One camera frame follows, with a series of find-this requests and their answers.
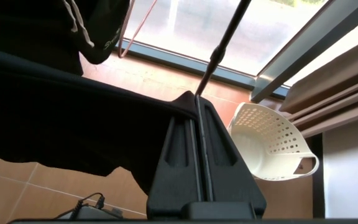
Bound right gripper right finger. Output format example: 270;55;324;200
195;95;267;219

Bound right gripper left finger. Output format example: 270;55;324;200
147;116;203;219

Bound black garment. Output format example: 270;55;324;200
0;45;199;196

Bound pink clothes hanger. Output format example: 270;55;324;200
117;0;158;59

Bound black shorts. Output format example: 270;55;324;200
0;0;131;76

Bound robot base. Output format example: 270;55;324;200
53;192;126;220

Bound white laundry basket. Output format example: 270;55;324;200
227;101;320;182

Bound black clothes rack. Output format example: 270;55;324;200
194;0;253;96

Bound beige curtain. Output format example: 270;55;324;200
280;34;358;139

